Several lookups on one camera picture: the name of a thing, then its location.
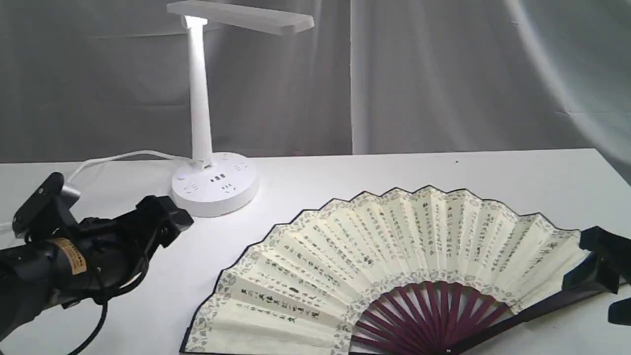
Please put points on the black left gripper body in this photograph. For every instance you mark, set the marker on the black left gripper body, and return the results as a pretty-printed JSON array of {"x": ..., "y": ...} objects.
[{"x": 64, "y": 260}]

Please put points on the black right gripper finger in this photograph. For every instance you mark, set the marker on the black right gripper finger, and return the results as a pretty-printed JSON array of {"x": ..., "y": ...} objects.
[
  {"x": 619, "y": 313},
  {"x": 605, "y": 268}
]

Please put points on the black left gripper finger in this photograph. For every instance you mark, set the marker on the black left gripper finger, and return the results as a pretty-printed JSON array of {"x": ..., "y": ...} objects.
[{"x": 161, "y": 220}]

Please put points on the paper folding fan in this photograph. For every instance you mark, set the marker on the paper folding fan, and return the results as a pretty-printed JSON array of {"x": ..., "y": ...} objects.
[{"x": 427, "y": 272}]

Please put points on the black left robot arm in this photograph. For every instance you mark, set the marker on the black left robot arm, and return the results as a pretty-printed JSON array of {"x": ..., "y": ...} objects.
[{"x": 12, "y": 316}]

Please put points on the grey backdrop curtain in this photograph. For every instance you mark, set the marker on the grey backdrop curtain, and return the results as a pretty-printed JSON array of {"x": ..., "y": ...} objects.
[{"x": 93, "y": 78}]

